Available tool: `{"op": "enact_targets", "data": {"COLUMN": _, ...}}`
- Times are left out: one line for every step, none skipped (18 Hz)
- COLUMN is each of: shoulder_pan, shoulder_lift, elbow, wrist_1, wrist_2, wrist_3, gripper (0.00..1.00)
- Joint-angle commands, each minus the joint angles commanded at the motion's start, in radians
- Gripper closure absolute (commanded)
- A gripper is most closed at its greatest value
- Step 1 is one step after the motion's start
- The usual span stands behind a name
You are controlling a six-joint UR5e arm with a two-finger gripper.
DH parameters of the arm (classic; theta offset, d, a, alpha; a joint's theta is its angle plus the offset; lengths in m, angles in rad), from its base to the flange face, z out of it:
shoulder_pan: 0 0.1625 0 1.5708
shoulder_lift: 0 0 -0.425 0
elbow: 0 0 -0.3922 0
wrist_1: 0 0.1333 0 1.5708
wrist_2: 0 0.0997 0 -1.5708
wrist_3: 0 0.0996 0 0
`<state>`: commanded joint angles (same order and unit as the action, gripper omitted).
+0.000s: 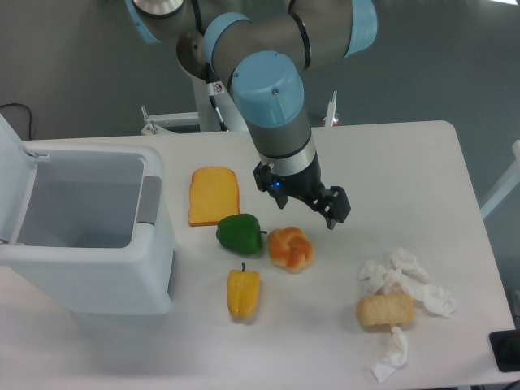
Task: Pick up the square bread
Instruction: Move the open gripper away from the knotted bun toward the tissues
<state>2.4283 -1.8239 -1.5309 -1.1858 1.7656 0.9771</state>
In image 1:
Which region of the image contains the round knotted bread roll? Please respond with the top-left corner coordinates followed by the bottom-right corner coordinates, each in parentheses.
top-left (267, 227), bottom-right (315, 273)

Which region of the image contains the small white tissue piece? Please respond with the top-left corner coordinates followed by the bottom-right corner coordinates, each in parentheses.
top-left (371, 326), bottom-right (409, 384)

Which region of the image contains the oblong beige bread loaf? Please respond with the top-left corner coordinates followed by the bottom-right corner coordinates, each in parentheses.
top-left (356, 292), bottom-right (415, 327)

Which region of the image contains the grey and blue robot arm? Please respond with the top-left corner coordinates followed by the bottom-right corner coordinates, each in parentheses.
top-left (127, 1), bottom-right (378, 228)

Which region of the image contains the black floor cable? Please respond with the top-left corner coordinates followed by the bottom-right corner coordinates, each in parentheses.
top-left (0, 103), bottom-right (33, 141)

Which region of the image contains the green bell pepper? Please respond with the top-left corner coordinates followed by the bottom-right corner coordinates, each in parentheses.
top-left (216, 214), bottom-right (263, 255)

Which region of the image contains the yellow bell pepper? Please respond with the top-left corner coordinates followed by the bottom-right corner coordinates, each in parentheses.
top-left (227, 263), bottom-right (261, 319)

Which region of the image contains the square toast bread slice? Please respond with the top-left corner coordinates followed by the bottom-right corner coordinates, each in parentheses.
top-left (188, 167), bottom-right (241, 227)

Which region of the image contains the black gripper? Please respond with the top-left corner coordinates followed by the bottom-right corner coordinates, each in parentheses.
top-left (253, 150), bottom-right (351, 230)

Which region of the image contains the white frame leg right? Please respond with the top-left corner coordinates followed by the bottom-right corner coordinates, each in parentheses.
top-left (480, 140), bottom-right (519, 219)

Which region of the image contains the crumpled white tissue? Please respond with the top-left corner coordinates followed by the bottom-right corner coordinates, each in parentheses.
top-left (358, 247), bottom-right (457, 318)

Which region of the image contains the white bin lid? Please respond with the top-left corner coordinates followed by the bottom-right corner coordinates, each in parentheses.
top-left (1, 116), bottom-right (49, 245)

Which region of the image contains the white plastic trash bin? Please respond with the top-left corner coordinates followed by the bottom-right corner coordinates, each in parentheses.
top-left (1, 142), bottom-right (176, 315)

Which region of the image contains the black device at table edge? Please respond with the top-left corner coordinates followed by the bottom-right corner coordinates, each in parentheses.
top-left (488, 330), bottom-right (520, 372)

